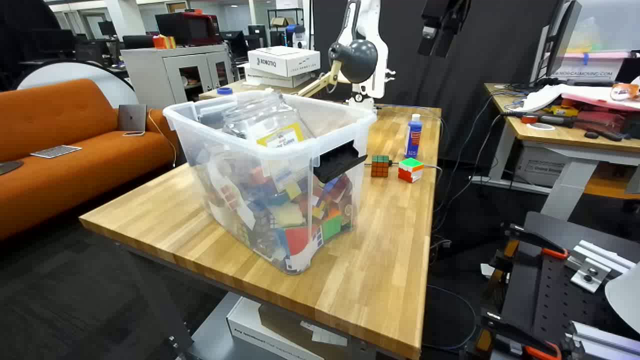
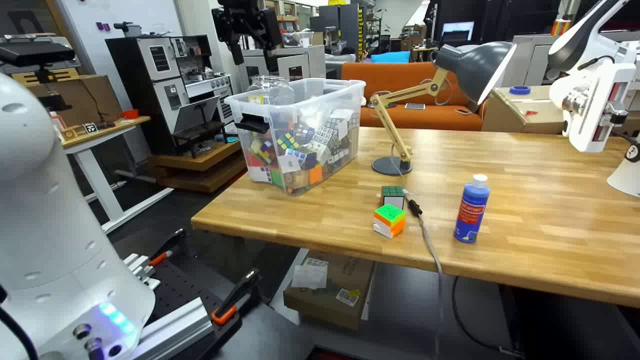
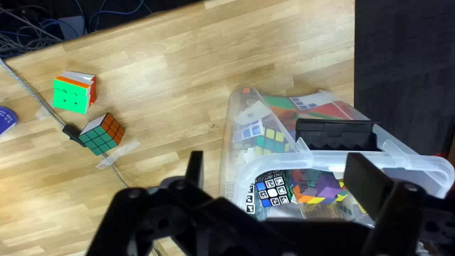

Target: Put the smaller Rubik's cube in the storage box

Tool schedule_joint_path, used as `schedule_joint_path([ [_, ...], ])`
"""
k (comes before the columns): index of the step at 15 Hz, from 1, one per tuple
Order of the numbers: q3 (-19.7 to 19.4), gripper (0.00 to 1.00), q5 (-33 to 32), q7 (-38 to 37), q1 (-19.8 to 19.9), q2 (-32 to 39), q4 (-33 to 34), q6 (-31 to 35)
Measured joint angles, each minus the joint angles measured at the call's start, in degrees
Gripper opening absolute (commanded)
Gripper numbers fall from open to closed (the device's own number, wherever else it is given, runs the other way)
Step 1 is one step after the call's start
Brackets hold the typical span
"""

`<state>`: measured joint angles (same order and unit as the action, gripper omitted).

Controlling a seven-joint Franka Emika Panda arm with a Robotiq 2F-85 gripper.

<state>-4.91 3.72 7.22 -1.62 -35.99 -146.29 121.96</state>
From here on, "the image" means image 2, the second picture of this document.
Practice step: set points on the wooden desk lamp grey shade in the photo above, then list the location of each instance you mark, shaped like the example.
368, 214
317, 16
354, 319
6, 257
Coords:
461, 66

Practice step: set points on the white machine with black hood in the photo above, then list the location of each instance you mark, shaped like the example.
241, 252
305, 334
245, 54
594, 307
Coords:
592, 87

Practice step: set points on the green yellow puzzle cube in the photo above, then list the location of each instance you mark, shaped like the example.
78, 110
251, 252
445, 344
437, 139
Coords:
288, 145

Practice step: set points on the white cone-shaped object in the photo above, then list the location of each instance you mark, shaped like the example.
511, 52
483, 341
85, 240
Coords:
629, 171

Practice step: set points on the small red object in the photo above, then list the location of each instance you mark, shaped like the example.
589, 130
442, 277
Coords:
130, 115

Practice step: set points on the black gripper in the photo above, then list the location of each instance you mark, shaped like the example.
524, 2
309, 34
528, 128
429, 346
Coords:
249, 18

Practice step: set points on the black orange bar clamp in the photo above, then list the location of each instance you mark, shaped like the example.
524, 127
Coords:
164, 250
233, 300

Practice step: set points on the grey cabinet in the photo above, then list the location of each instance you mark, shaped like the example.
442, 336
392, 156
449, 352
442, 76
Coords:
292, 63

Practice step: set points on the blue round lid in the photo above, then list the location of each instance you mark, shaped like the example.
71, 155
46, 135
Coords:
521, 88

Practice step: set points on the aluminium extrusion rail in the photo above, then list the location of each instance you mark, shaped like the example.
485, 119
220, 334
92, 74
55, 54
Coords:
177, 327

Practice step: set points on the white paper sheet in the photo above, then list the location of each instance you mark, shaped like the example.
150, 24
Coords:
310, 275

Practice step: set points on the orange puzzle cube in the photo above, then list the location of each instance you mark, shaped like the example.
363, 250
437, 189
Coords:
317, 175

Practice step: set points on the cardboard box with stickers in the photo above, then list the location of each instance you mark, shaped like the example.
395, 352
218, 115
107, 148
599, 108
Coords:
331, 287

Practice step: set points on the brown cardboard box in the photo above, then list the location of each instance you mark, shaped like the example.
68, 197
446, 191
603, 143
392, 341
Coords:
80, 101

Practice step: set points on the blue bottle white cap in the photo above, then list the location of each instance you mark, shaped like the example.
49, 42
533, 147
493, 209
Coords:
473, 210

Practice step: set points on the small Rubik's cube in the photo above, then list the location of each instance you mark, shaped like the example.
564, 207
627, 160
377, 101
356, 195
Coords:
392, 197

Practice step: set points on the wooden pallet platform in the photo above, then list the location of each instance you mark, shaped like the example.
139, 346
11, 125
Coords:
200, 166

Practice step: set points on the clear plastic jar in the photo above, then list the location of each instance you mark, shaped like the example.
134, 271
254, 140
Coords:
270, 85

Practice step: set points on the beige box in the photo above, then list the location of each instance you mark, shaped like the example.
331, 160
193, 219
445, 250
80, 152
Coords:
521, 112

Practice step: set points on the computer monitor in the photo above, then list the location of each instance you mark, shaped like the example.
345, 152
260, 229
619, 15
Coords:
459, 33

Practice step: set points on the white blue puzzle cube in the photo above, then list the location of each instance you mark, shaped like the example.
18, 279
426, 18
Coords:
300, 160

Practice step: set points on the large Rubik's cube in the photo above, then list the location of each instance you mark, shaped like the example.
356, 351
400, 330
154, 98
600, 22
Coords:
388, 220

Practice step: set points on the black camera on stand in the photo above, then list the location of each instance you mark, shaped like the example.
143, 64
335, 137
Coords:
37, 57

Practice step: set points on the clear plastic storage box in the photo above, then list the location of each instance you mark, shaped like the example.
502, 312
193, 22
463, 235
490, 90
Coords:
300, 130

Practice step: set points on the red white puzzle cube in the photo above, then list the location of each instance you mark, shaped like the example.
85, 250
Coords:
258, 173

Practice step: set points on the black and white machine cabinet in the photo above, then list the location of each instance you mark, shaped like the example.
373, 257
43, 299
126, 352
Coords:
166, 87

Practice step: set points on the white table with wooden top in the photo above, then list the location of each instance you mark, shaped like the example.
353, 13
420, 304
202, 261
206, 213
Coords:
100, 166

